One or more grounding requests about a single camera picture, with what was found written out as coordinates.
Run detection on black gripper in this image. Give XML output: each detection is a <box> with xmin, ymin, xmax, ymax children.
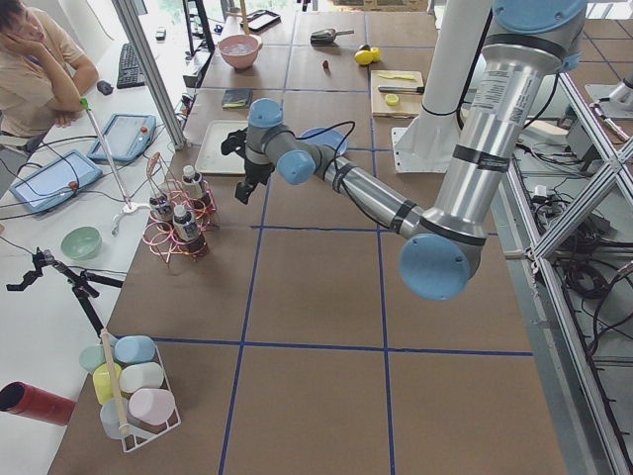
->
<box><xmin>234</xmin><ymin>158</ymin><xmax>275</xmax><ymax>203</ymax></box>

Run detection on blue plate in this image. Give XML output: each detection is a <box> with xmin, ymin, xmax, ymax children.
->
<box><xmin>300</xmin><ymin>127</ymin><xmax>348</xmax><ymax>155</ymax></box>

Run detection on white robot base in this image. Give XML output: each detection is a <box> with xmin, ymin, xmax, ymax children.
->
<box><xmin>392</xmin><ymin>0</ymin><xmax>492</xmax><ymax>173</ymax></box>

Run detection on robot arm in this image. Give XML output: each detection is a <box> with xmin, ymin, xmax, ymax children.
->
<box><xmin>221</xmin><ymin>1</ymin><xmax>587</xmax><ymax>301</ymax></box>

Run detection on cream bear tray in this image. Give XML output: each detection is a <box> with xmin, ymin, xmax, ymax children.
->
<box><xmin>194</xmin><ymin>120</ymin><xmax>247</xmax><ymax>175</ymax></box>

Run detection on tea bottle right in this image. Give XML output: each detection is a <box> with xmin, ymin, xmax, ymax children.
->
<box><xmin>182</xmin><ymin>165</ymin><xmax>205</xmax><ymax>209</ymax></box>

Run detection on tea bottle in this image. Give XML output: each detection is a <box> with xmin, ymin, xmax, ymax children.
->
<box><xmin>182</xmin><ymin>165</ymin><xmax>205</xmax><ymax>209</ymax></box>
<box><xmin>149</xmin><ymin>193</ymin><xmax>173</xmax><ymax>224</ymax></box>
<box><xmin>173</xmin><ymin>205</ymin><xmax>209</xmax><ymax>256</ymax></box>

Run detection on tea bottle left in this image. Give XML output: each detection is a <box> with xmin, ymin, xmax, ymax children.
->
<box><xmin>173</xmin><ymin>205</ymin><xmax>209</xmax><ymax>256</ymax></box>

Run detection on tea bottle back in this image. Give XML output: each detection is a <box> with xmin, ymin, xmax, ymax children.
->
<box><xmin>149</xmin><ymin>193</ymin><xmax>173</xmax><ymax>224</ymax></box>

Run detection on grey folded cloth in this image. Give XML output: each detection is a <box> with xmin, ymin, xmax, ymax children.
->
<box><xmin>222</xmin><ymin>88</ymin><xmax>253</xmax><ymax>109</ymax></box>

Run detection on white stand with green tip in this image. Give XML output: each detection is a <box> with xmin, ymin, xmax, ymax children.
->
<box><xmin>80</xmin><ymin>97</ymin><xmax>150</xmax><ymax>237</ymax></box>

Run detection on blue teach pendant tablet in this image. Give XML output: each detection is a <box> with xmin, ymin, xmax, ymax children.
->
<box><xmin>102</xmin><ymin>113</ymin><xmax>157</xmax><ymax>163</ymax></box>

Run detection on pink bowl with ice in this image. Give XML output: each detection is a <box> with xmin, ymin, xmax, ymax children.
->
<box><xmin>218</xmin><ymin>35</ymin><xmax>263</xmax><ymax>70</ymax></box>

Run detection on black keyboard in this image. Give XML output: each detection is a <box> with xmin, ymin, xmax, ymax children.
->
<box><xmin>116</xmin><ymin>44</ymin><xmax>145</xmax><ymax>89</ymax></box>

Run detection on wooden stand with pole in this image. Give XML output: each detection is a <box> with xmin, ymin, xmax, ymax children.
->
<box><xmin>239</xmin><ymin>0</ymin><xmax>250</xmax><ymax>35</ymax></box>

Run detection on wooden cutting board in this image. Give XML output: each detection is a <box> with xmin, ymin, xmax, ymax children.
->
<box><xmin>370</xmin><ymin>70</ymin><xmax>424</xmax><ymax>118</ymax></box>

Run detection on green bowl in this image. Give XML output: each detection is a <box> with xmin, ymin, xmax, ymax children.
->
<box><xmin>60</xmin><ymin>227</ymin><xmax>102</xmax><ymax>260</ymax></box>

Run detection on computer mouse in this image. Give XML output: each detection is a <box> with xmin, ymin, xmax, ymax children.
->
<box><xmin>97</xmin><ymin>80</ymin><xmax>113</xmax><ymax>96</ymax></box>

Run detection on steel cylinder tool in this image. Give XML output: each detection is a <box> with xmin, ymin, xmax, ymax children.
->
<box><xmin>378</xmin><ymin>85</ymin><xmax>425</xmax><ymax>95</ymax></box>

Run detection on lemon half slice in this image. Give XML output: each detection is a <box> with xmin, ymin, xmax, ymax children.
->
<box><xmin>384</xmin><ymin>93</ymin><xmax>400</xmax><ymax>107</ymax></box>

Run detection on metal scoop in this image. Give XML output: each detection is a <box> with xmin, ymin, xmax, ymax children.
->
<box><xmin>310</xmin><ymin>28</ymin><xmax>355</xmax><ymax>46</ymax></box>

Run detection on whole yellow lemon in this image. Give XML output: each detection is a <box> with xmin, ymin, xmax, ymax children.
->
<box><xmin>354</xmin><ymin>49</ymin><xmax>374</xmax><ymax>66</ymax></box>

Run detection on black tripod gripper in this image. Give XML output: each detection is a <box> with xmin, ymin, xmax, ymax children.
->
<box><xmin>5</xmin><ymin>246</ymin><xmax>125</xmax><ymax>342</ymax></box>

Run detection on blue cup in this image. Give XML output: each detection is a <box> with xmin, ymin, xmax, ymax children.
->
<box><xmin>115</xmin><ymin>335</ymin><xmax>156</xmax><ymax>364</ymax></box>

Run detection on yellow plastic knife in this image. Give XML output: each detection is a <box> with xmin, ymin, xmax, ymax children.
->
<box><xmin>377</xmin><ymin>72</ymin><xmax>417</xmax><ymax>81</ymax></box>

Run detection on white cup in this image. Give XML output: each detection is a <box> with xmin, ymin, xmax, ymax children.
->
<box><xmin>119</xmin><ymin>361</ymin><xmax>164</xmax><ymax>394</ymax></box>

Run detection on pale green cup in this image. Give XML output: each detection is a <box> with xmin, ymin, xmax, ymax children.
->
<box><xmin>79</xmin><ymin>343</ymin><xmax>106</xmax><ymax>374</ymax></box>

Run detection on seated person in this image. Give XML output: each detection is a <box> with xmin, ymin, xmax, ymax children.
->
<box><xmin>1</xmin><ymin>1</ymin><xmax>99</xmax><ymax>139</ymax></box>

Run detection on yellow cup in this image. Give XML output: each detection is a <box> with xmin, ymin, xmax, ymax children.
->
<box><xmin>92</xmin><ymin>363</ymin><xmax>114</xmax><ymax>405</ymax></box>

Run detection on pink cup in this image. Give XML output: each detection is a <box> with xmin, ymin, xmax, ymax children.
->
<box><xmin>129</xmin><ymin>388</ymin><xmax>175</xmax><ymax>426</ymax></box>

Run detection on red cylinder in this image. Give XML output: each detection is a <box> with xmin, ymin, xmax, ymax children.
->
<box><xmin>1</xmin><ymin>381</ymin><xmax>75</xmax><ymax>426</ymax></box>

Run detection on copper wire bottle rack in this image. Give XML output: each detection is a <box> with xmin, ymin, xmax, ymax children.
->
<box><xmin>142</xmin><ymin>152</ymin><xmax>217</xmax><ymax>262</ymax></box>

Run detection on white wire cup rack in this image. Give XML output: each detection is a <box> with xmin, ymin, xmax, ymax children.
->
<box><xmin>100</xmin><ymin>331</ymin><xmax>181</xmax><ymax>453</ymax></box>

